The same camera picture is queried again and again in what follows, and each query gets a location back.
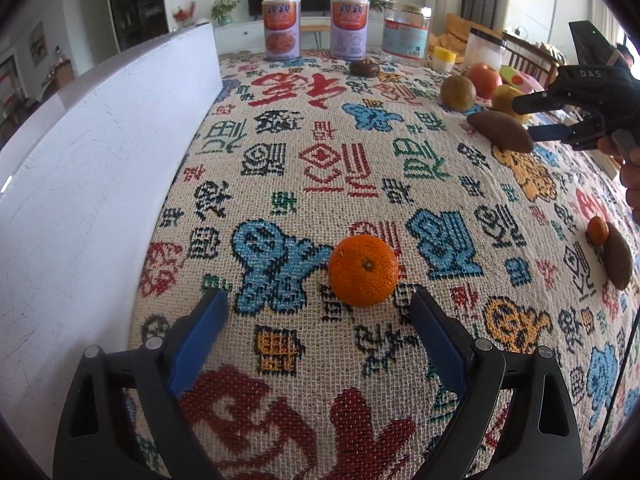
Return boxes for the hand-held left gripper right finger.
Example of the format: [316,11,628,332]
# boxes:
[407,287,586,480]

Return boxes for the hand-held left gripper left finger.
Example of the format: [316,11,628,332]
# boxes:
[52,287,231,480]

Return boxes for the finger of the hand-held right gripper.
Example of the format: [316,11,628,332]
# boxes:
[526,119,607,152]
[511,90,577,117]

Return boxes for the yellow apple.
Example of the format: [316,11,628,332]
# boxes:
[491,85,531,125]

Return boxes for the brown sweet potato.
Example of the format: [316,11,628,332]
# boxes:
[467,111,534,153]
[602,224,635,292]

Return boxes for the brown round pear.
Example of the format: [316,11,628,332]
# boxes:
[440,74,477,112]

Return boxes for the small dark orange mandarin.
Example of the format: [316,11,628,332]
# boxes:
[586,216,610,246]

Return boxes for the white cardboard box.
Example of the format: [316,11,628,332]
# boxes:
[0,22,224,466]

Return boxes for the person's right hand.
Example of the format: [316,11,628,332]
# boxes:
[597,130,640,226]

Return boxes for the pink and green toy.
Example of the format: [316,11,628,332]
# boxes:
[501,66,538,92]

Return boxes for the wooden chair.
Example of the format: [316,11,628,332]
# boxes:
[502,30,561,86]

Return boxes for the red apple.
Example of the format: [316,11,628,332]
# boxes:
[466,62,503,100]

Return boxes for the yellow lid cup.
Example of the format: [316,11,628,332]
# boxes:
[432,46,457,73]

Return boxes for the brown paper bags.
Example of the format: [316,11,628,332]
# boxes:
[432,12,501,52]

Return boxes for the clear glass jar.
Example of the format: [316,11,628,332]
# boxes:
[382,2,432,66]

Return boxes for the dark brown dried fruit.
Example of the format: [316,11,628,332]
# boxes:
[348,59,379,79]

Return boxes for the printed woven tablecloth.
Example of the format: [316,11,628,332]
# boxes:
[127,50,640,480]

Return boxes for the red label tin can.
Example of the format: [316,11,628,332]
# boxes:
[262,0,302,61]
[331,0,371,59]

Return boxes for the wooden bench stool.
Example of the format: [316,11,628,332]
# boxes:
[300,23,333,52]

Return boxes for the dining table with chairs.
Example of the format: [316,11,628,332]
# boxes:
[42,55,76,92]

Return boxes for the white television cabinet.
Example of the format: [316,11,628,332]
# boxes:
[215,14,386,56]

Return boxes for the red flower bouquet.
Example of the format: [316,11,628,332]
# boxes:
[172,2,197,29]

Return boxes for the dark glass cabinet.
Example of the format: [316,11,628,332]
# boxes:
[105,0,168,53]

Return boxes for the framed wall picture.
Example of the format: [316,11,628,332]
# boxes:
[28,22,47,66]

